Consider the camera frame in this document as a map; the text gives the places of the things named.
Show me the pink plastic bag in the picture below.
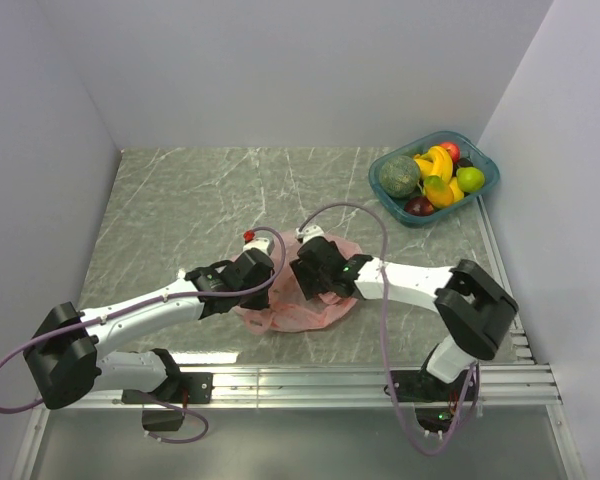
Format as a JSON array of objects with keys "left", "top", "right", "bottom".
[{"left": 232, "top": 231, "right": 358, "bottom": 334}]

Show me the dark red apple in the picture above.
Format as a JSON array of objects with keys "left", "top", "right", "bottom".
[{"left": 404, "top": 196, "right": 436, "bottom": 217}]

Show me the yellow orange mango with leaf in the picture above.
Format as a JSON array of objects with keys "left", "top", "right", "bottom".
[{"left": 423, "top": 175, "right": 454, "bottom": 209}]

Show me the yellow banana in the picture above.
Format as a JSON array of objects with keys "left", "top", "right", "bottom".
[{"left": 414, "top": 145, "right": 453, "bottom": 183}]

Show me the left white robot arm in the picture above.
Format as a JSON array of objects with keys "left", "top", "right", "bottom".
[{"left": 23, "top": 248, "right": 274, "bottom": 410}]

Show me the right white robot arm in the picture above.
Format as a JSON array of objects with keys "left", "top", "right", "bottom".
[{"left": 290, "top": 237, "right": 519, "bottom": 403}]

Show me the green netted melon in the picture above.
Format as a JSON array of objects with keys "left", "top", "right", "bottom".
[{"left": 379, "top": 156, "right": 421, "bottom": 199}]

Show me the teal plastic tray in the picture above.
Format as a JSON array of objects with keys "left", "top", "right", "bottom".
[{"left": 368, "top": 131, "right": 500, "bottom": 227}]

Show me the dark purple mangosteen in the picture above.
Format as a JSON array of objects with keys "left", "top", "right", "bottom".
[{"left": 455, "top": 157, "right": 474, "bottom": 168}]

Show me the red apple in tray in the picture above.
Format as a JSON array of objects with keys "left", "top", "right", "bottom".
[{"left": 439, "top": 142, "right": 461, "bottom": 163}]

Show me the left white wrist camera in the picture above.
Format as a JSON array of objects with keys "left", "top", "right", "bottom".
[{"left": 242, "top": 230, "right": 275, "bottom": 256}]

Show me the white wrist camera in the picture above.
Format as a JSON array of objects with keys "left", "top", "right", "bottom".
[
  {"left": 295, "top": 224, "right": 325, "bottom": 244},
  {"left": 242, "top": 230, "right": 275, "bottom": 256}
]

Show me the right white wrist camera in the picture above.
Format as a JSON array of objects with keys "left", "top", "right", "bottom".
[{"left": 295, "top": 224, "right": 325, "bottom": 244}]

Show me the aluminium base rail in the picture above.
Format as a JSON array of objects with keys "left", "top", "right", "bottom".
[{"left": 9, "top": 329, "right": 589, "bottom": 480}]

